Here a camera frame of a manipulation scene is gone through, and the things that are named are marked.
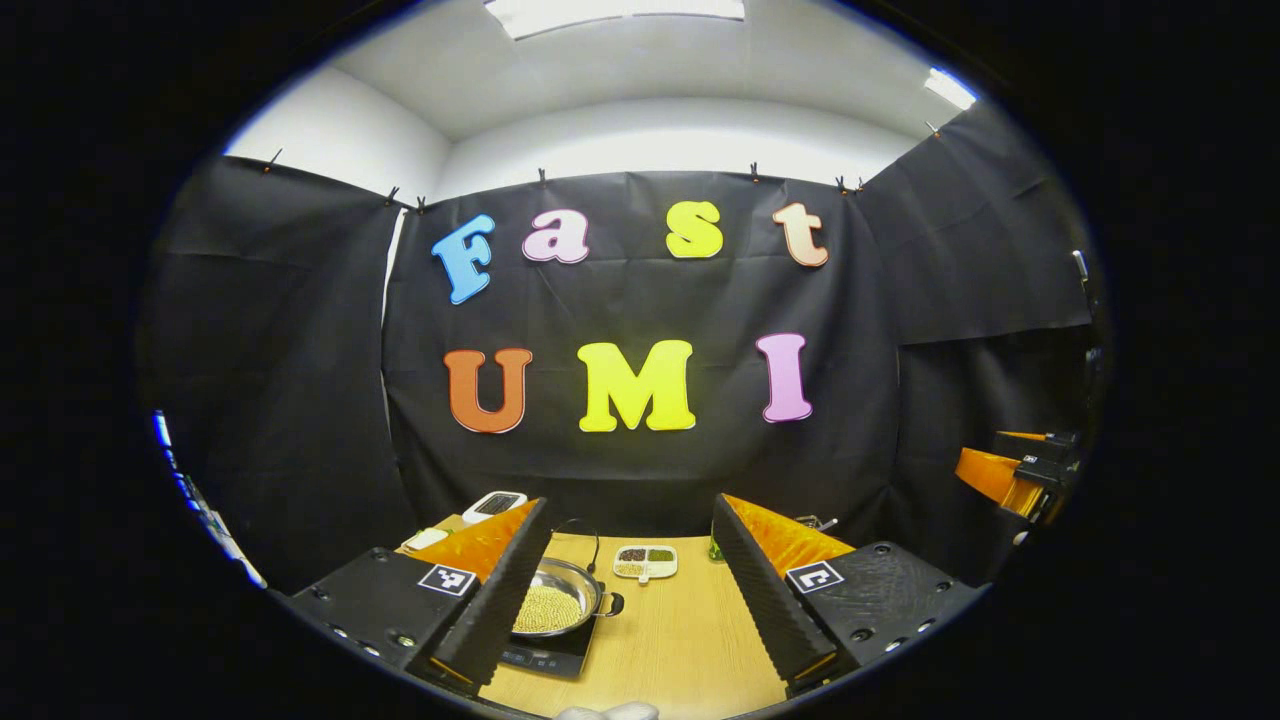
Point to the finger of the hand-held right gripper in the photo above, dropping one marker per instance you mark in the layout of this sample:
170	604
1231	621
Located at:
1040	445
995	478

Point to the pile of soybeans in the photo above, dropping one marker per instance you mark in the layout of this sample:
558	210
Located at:
548	608

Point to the black induction cooktop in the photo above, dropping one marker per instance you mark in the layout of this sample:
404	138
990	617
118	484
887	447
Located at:
550	657

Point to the large ceiling light panel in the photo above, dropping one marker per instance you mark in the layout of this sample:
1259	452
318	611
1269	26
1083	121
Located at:
615	12

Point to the stainless steel pot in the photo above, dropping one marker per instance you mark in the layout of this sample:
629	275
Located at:
585	580

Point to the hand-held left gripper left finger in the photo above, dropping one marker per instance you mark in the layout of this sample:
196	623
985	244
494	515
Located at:
505	590

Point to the white rectangular plate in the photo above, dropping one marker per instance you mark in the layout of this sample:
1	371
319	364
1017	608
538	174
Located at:
412	548

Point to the small ceiling light panel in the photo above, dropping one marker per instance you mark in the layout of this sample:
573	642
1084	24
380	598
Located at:
950	88

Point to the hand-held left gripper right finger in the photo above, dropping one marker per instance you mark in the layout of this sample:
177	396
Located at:
765	600

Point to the sandwich with lettuce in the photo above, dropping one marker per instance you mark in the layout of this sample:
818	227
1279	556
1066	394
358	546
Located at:
425	538

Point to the green drink bottle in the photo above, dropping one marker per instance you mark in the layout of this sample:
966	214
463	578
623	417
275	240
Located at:
715	550

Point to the white toaster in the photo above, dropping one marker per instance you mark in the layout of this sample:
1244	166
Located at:
490	505

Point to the white divided bean dish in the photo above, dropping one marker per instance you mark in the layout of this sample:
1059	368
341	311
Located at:
645	564

